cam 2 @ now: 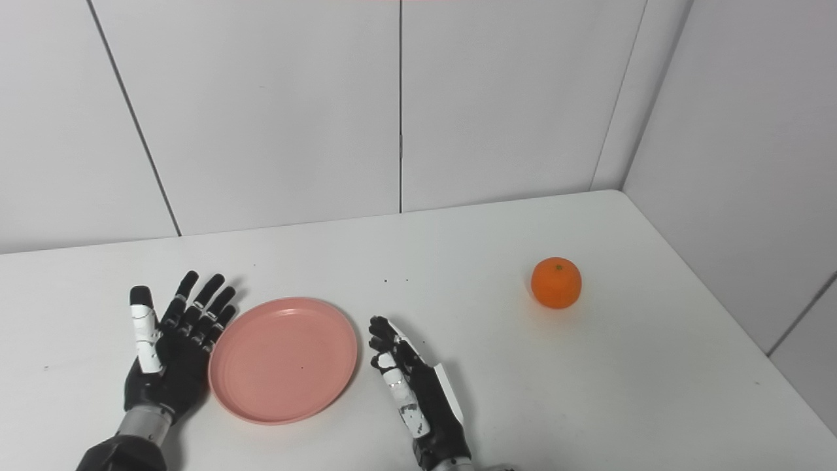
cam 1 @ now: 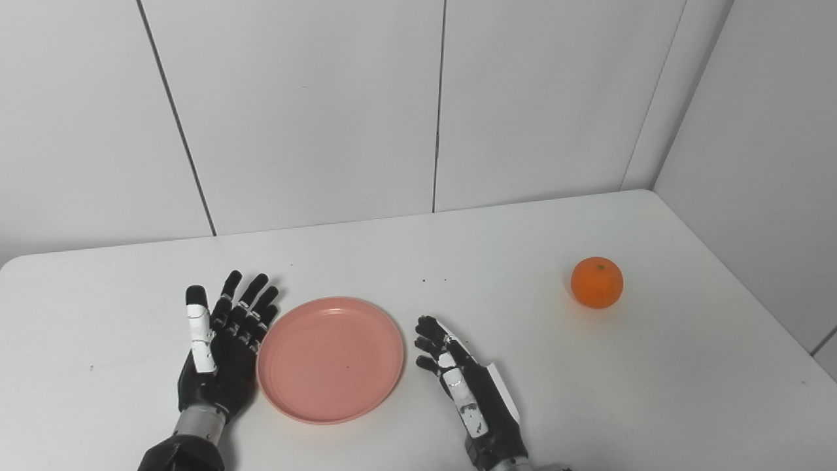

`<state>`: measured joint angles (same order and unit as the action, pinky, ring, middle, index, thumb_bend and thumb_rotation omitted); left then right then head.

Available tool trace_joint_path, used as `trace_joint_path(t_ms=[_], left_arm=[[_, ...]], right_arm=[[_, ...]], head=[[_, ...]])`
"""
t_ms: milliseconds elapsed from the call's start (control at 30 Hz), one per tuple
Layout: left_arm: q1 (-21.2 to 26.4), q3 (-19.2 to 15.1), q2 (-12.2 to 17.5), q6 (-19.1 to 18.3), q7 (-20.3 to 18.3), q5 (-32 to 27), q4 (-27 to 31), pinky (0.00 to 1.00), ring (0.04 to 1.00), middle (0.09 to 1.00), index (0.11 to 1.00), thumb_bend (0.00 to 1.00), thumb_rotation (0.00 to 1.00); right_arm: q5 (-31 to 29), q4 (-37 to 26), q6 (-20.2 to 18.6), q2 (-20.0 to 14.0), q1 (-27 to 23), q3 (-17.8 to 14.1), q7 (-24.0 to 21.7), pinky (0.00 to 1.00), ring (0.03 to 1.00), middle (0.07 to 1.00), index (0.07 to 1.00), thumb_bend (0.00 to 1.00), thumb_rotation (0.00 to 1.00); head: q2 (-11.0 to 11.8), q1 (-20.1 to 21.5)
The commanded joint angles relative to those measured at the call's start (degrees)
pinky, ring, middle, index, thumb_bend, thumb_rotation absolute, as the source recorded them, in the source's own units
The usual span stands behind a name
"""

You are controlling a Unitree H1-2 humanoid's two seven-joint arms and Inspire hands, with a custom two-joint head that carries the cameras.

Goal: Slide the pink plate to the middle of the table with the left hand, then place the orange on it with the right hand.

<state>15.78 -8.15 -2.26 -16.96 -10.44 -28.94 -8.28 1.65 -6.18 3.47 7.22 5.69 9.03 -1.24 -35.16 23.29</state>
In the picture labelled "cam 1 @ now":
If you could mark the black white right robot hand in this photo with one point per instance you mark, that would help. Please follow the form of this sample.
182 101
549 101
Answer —
484 405

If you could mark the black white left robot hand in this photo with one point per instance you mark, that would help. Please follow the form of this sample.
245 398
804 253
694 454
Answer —
222 373

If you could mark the pink round plate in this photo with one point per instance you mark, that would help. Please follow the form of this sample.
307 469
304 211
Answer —
330 360

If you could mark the orange fruit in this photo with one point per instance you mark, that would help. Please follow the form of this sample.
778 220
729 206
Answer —
596 284

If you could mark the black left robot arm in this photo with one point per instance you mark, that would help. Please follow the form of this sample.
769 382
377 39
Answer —
186 451

